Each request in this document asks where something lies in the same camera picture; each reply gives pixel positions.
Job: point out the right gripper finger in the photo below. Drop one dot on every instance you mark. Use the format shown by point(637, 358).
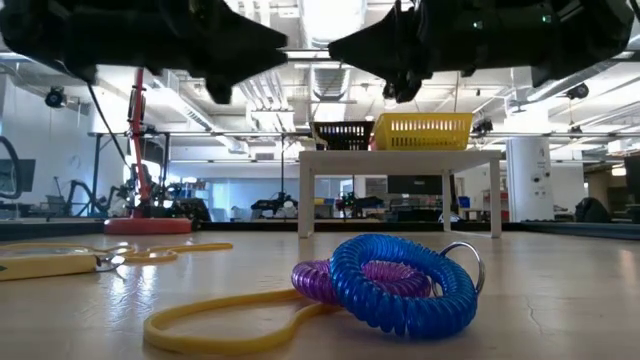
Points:
point(390, 60)
point(390, 30)

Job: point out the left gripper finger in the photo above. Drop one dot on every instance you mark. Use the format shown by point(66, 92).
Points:
point(245, 62)
point(250, 30)

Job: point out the yellow plastic basket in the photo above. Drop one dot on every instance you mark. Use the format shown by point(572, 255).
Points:
point(425, 117)

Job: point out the black plastic basket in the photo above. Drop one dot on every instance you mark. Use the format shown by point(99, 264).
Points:
point(342, 125)

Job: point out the yellow rubber band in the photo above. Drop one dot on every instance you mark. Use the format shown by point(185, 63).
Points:
point(200, 246)
point(151, 327)
point(65, 244)

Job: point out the yellow Crayola crayon box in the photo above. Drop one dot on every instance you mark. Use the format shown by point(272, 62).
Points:
point(45, 267)

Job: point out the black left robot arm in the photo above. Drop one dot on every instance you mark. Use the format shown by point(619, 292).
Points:
point(35, 30)

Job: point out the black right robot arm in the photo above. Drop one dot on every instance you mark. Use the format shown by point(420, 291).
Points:
point(600, 30)

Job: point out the red desk lamp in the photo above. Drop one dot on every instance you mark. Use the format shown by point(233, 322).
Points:
point(147, 226)

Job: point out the dark office chair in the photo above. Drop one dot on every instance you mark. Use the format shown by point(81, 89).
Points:
point(592, 210)

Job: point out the white perforated riser shelf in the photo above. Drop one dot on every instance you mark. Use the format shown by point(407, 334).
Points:
point(400, 162)

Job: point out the black monitor screen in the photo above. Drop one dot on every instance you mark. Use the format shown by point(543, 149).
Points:
point(415, 185)

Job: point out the white round pillar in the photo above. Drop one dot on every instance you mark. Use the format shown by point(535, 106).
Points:
point(530, 170)

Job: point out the black background robot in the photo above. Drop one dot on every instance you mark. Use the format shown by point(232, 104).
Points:
point(360, 202)
point(272, 205)

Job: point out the blue storage bin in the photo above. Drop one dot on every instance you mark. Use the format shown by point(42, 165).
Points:
point(465, 202)

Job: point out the silver ventilation duct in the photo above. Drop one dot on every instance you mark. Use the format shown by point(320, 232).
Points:
point(330, 82)

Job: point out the dark wall screen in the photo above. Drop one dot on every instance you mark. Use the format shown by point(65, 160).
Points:
point(27, 175)

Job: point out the black aluminium table frame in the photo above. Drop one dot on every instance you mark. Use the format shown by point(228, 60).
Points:
point(50, 230)

